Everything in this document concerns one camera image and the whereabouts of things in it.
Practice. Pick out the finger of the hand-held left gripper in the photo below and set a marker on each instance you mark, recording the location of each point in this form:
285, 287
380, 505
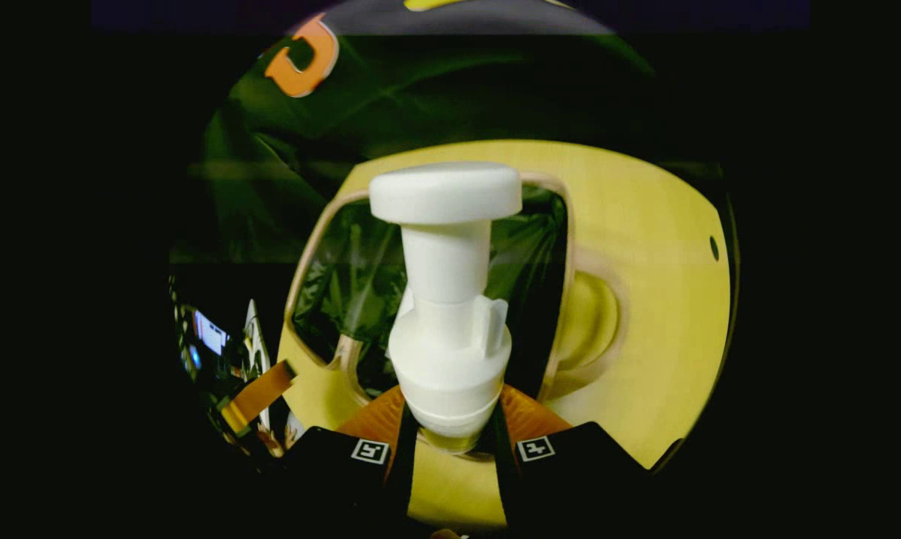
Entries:
260, 393

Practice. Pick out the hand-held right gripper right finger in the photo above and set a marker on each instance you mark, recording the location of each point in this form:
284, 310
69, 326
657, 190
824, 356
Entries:
504, 471

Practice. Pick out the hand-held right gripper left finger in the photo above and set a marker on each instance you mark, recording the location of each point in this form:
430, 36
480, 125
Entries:
399, 471

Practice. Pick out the small beige suitcase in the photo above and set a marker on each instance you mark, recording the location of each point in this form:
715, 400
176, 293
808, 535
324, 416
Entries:
346, 299

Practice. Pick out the white panel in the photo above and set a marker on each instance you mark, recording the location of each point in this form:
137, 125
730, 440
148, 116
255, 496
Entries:
256, 337

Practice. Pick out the monitor screen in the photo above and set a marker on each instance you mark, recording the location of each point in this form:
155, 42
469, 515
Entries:
211, 333

